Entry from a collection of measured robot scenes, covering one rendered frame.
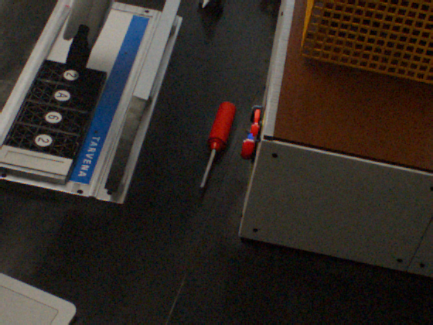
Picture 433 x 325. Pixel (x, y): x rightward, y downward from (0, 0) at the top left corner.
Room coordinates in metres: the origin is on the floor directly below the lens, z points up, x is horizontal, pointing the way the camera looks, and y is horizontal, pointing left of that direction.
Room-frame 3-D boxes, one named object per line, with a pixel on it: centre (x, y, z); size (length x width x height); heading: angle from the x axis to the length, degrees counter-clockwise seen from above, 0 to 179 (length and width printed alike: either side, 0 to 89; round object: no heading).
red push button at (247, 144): (0.83, -0.04, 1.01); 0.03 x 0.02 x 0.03; 179
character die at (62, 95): (0.94, 0.24, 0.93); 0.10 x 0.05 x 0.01; 89
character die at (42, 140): (0.85, 0.25, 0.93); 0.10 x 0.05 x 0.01; 89
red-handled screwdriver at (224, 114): (0.92, 0.01, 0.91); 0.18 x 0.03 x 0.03; 176
